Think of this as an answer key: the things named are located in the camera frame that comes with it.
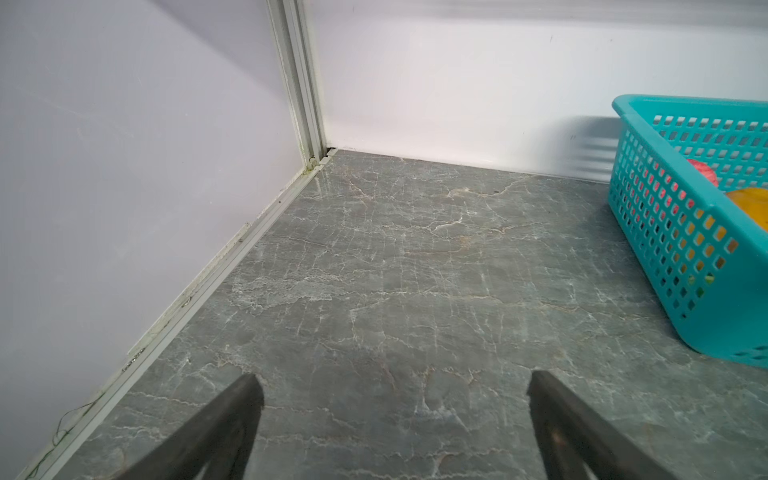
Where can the teal plastic basket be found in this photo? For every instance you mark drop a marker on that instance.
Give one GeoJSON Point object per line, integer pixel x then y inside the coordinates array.
{"type": "Point", "coordinates": [704, 257]}

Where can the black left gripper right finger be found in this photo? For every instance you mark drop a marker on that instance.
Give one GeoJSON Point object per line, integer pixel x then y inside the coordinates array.
{"type": "Point", "coordinates": [575, 442]}

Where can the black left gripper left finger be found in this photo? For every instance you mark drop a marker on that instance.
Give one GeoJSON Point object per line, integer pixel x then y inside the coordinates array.
{"type": "Point", "coordinates": [216, 443]}

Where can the pink dragon fruit toy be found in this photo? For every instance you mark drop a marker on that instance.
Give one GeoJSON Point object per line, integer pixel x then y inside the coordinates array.
{"type": "Point", "coordinates": [705, 170]}

